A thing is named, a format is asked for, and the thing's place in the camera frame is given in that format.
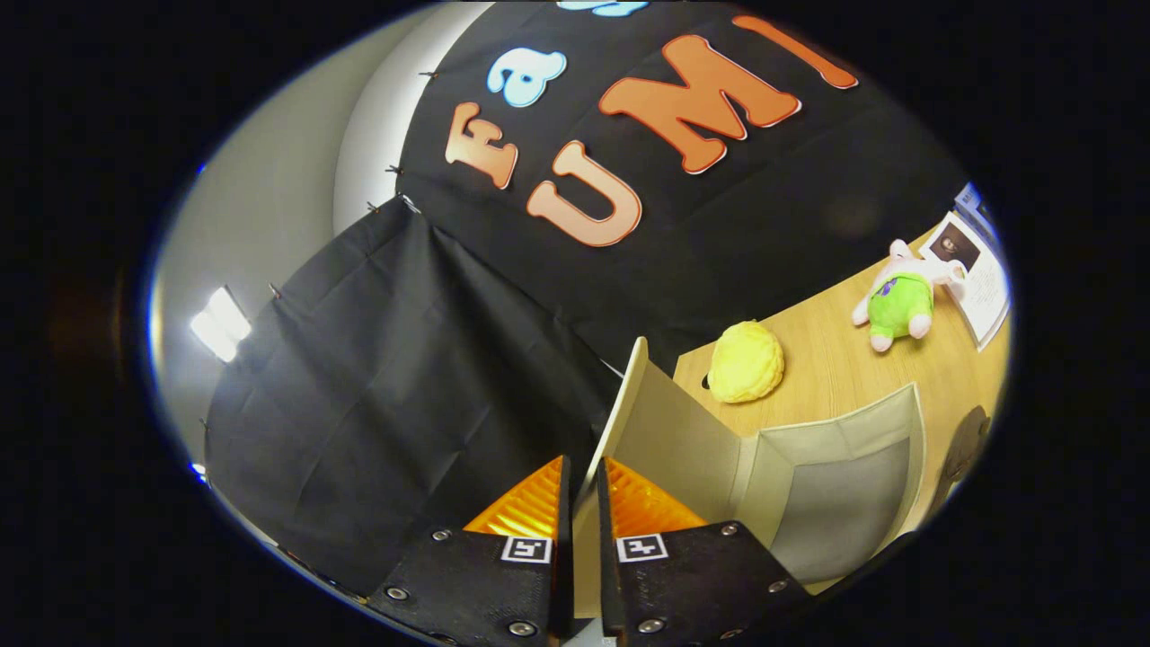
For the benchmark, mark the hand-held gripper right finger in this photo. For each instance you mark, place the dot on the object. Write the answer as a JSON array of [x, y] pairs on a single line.
[[604, 548]]

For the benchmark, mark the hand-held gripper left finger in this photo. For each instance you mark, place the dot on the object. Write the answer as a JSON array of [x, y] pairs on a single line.
[[564, 539]]

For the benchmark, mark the beige fabric storage box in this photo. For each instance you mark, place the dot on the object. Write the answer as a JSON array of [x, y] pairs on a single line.
[[683, 440]]

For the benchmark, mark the brown fuzzy shoe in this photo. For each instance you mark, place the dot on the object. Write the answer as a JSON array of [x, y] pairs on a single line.
[[966, 445]]

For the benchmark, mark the yellow plush ball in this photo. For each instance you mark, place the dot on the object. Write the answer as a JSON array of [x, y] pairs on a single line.
[[746, 364]]

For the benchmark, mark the green and white plush toy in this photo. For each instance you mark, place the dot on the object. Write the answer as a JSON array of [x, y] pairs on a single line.
[[898, 305]]

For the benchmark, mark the bright light panel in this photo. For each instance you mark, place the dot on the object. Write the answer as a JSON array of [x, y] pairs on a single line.
[[220, 323]]

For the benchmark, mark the row of small black clips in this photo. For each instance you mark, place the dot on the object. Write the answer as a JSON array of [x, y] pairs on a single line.
[[393, 169]]

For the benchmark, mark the white book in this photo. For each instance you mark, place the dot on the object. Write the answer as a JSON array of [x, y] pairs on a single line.
[[984, 288]]

